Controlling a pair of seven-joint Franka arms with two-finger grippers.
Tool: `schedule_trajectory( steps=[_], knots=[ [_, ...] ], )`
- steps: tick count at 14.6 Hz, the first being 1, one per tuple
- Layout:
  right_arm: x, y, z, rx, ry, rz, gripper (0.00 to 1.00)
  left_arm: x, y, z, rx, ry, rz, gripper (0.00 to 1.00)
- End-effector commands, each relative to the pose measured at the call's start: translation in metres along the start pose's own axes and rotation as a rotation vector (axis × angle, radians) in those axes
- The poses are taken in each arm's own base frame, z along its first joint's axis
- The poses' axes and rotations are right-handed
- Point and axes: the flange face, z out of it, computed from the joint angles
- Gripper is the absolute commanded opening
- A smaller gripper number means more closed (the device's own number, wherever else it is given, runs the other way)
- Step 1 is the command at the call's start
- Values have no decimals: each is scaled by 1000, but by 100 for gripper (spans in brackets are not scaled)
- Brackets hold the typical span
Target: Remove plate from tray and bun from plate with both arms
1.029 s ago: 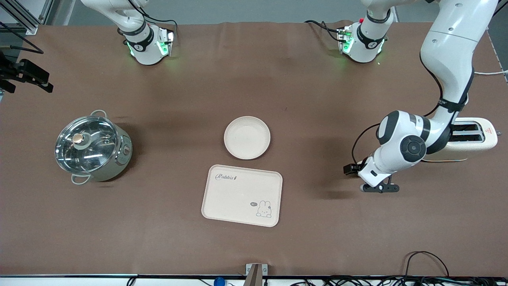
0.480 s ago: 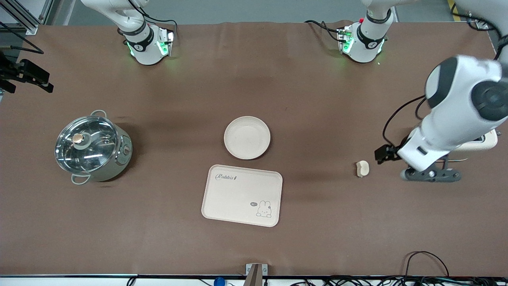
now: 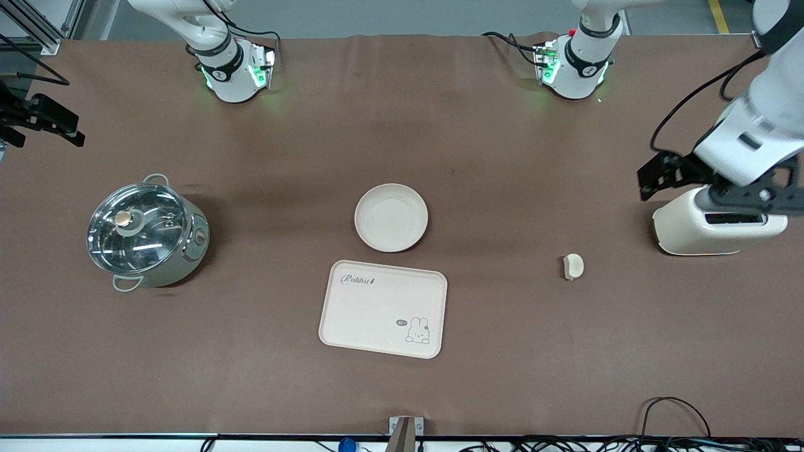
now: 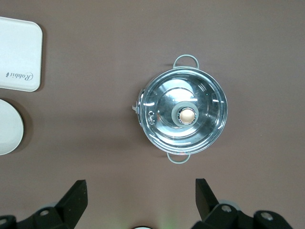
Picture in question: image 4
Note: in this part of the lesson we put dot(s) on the silver electric cooking pot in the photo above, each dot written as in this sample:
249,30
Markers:
184,58

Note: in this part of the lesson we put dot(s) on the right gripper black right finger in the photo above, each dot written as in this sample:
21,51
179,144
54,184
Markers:
221,217

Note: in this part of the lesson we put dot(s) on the glass pot lid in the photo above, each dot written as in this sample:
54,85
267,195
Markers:
166,100

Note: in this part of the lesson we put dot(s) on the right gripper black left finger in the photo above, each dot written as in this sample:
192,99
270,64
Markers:
59,212

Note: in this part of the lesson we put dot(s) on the cream rabbit print tray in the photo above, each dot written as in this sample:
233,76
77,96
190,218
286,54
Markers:
19,47

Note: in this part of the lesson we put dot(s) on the cream round plate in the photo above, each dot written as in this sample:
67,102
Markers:
9,126

